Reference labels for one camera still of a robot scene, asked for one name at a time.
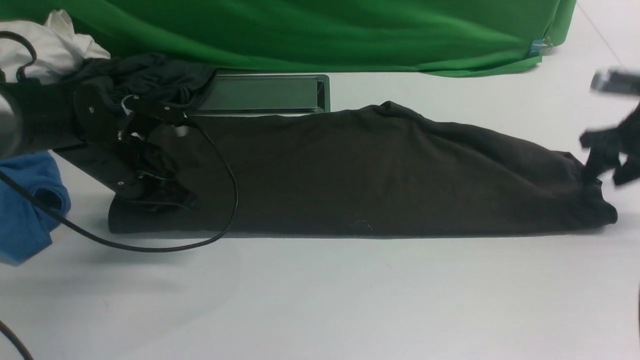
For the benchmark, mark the gray long-sleeved shirt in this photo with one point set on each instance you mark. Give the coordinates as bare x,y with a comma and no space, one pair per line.
379,171

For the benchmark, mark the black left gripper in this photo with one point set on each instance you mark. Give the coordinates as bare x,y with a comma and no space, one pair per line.
135,169

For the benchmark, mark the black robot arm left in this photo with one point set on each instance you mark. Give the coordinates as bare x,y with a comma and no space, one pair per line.
37,118

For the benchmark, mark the metal table cable hatch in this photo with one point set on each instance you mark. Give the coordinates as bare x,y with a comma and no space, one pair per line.
247,95

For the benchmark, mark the green backdrop cloth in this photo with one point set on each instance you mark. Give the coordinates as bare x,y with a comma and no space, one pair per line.
450,38

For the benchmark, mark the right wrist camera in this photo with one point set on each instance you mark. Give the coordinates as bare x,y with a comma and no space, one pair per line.
616,81

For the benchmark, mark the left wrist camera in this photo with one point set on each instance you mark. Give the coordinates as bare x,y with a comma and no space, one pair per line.
144,116

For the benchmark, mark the blue crumpled shirt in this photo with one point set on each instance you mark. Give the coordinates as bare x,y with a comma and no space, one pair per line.
25,230

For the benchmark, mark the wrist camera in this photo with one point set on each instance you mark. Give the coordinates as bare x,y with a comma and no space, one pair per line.
616,81
144,116

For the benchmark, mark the white crumpled shirt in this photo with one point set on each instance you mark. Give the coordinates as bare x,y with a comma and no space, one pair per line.
46,52

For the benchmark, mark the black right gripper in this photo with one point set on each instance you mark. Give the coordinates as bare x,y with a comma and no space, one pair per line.
616,148

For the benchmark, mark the blue binder clip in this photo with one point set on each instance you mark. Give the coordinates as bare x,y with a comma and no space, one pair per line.
539,47

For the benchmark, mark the dark teal crumpled shirt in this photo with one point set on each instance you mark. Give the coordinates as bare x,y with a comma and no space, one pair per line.
172,82

